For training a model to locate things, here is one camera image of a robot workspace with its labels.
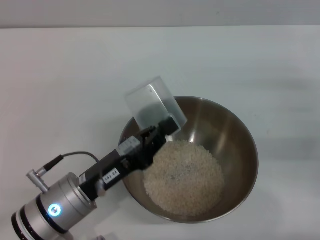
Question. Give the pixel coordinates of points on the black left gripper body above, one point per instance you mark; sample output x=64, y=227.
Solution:
x=112, y=165

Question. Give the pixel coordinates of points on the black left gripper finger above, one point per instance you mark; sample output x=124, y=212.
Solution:
x=168, y=127

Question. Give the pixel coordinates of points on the clear plastic measuring cup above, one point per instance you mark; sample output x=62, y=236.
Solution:
x=150, y=102

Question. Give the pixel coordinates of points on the white rice grains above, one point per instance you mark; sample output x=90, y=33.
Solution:
x=185, y=180

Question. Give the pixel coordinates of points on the stainless steel bowl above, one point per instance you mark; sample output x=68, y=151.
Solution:
x=225, y=140

